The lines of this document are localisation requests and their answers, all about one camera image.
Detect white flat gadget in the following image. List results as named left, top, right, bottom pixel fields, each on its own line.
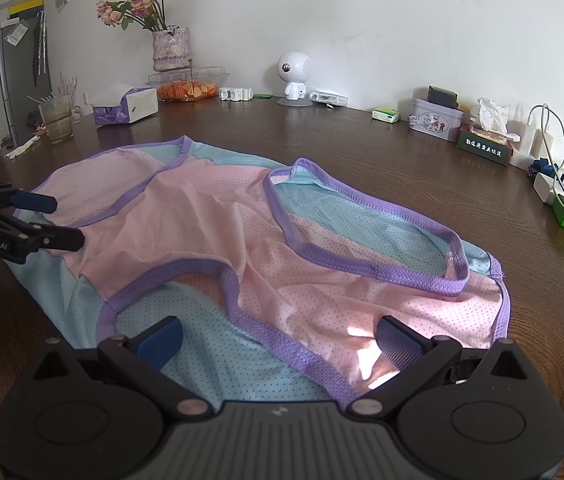
left=309, top=90, right=349, bottom=107

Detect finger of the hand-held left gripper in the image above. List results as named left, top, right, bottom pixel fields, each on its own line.
left=12, top=228, right=85, bottom=264
left=0, top=188, right=58, bottom=214

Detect mottled pink white vase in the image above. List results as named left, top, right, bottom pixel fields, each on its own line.
left=152, top=26, right=193, bottom=72

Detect white power adapter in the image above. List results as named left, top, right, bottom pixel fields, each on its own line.
left=536, top=127, right=558, bottom=161
left=518, top=120, right=540, bottom=155

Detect yellow box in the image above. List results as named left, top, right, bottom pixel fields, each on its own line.
left=9, top=0, right=47, bottom=20

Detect white charging cable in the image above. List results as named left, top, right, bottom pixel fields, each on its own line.
left=526, top=103, right=564, bottom=176

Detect purple white tissue pack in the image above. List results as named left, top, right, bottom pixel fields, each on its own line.
left=91, top=83, right=159, bottom=127

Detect white crumpled cloth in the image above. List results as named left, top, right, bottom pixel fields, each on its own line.
left=4, top=136, right=43, bottom=162

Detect blue connector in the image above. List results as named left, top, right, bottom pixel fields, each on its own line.
left=526, top=157, right=557, bottom=179

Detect dark green tissue box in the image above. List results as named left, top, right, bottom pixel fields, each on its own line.
left=456, top=125, right=512, bottom=167

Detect white printed tin box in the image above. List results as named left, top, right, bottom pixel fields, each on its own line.
left=408, top=98, right=465, bottom=137

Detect pale dried stems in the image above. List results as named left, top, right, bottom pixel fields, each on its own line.
left=56, top=71, right=83, bottom=123

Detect clear plastic fruit container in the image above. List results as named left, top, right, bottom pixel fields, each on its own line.
left=144, top=65, right=231, bottom=103

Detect black charger block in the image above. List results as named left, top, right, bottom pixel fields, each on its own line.
left=427, top=85, right=458, bottom=109

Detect white robot-shaped desk fan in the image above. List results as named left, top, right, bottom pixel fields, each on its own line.
left=276, top=50, right=315, bottom=107

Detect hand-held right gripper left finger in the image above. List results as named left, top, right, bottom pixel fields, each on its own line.
left=32, top=316, right=215, bottom=418

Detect white crumpled tissue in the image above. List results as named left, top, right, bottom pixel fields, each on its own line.
left=476, top=97, right=508, bottom=135

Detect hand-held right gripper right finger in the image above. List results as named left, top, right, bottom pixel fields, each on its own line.
left=346, top=316, right=530, bottom=418

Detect pink blue mesh vest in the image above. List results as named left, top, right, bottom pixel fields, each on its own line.
left=4, top=135, right=512, bottom=403

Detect glass cup with sticks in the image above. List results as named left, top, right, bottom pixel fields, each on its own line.
left=37, top=94, right=75, bottom=146

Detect grey refrigerator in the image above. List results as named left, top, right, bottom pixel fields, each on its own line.
left=0, top=10, right=54, bottom=153

